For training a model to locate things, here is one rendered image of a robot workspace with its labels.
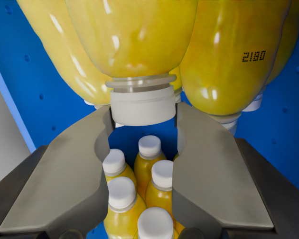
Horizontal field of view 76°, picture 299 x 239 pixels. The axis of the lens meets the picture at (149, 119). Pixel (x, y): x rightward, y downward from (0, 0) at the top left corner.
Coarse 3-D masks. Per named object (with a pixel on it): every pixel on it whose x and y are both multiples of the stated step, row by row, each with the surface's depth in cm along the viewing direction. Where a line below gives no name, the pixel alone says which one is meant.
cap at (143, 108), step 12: (120, 96) 10; (132, 96) 10; (144, 96) 10; (156, 96) 10; (168, 96) 10; (120, 108) 10; (132, 108) 10; (144, 108) 10; (156, 108) 10; (168, 108) 10; (120, 120) 10; (132, 120) 10; (144, 120) 10; (156, 120) 10
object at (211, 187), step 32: (192, 128) 9; (224, 128) 9; (192, 160) 7; (224, 160) 7; (192, 192) 6; (224, 192) 6; (256, 192) 6; (192, 224) 6; (224, 224) 5; (256, 224) 5
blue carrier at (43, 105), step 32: (0, 0) 16; (0, 32) 17; (32, 32) 20; (0, 64) 16; (32, 64) 20; (288, 64) 19; (32, 96) 20; (64, 96) 25; (288, 96) 20; (32, 128) 20; (64, 128) 26; (128, 128) 35; (160, 128) 36; (256, 128) 25; (288, 128) 20; (128, 160) 38; (288, 160) 20
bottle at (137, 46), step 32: (96, 0) 7; (128, 0) 7; (160, 0) 7; (192, 0) 8; (96, 32) 8; (128, 32) 8; (160, 32) 8; (192, 32) 10; (96, 64) 10; (128, 64) 9; (160, 64) 9
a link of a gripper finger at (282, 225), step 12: (240, 144) 8; (252, 156) 7; (252, 168) 7; (264, 168) 7; (264, 180) 6; (276, 180) 6; (288, 180) 6; (264, 192) 6; (276, 192) 6; (288, 192) 6; (264, 204) 5; (276, 204) 5; (288, 204) 5; (276, 216) 5; (288, 216) 5; (228, 228) 5; (276, 228) 5; (288, 228) 5
